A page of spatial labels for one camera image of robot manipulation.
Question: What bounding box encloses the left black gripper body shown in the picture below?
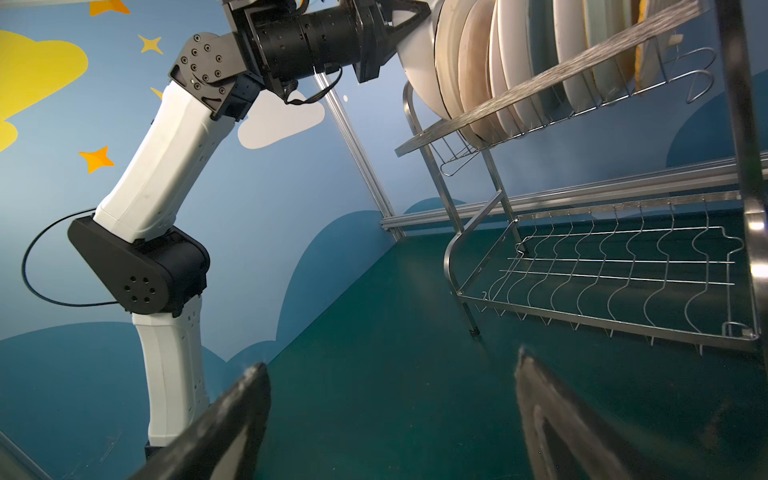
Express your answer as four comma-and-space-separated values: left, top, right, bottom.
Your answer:
239, 1, 390, 84

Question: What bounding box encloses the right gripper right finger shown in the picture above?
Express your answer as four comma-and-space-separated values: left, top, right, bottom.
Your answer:
514, 347, 636, 479

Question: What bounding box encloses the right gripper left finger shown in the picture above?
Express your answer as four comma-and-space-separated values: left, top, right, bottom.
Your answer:
132, 363, 271, 479

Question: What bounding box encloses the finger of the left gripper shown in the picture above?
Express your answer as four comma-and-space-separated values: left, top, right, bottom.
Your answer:
383, 0, 431, 50

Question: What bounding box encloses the grey-green plain plate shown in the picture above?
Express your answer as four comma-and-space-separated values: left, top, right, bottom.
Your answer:
527, 0, 597, 120

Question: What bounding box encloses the cream floral plate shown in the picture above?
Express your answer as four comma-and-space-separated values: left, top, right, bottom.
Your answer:
434, 0, 476, 119

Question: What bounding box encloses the white plate orange sunburst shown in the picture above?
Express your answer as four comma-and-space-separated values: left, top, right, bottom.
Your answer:
491, 0, 544, 137

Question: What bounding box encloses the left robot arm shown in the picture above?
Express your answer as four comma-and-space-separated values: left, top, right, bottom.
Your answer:
68, 1, 431, 456

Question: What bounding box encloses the chrome two-tier dish rack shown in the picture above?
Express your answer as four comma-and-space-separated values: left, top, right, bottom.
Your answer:
397, 1, 767, 353

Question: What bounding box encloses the left aluminium frame post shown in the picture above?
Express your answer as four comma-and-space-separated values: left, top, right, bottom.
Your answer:
314, 73, 395, 220

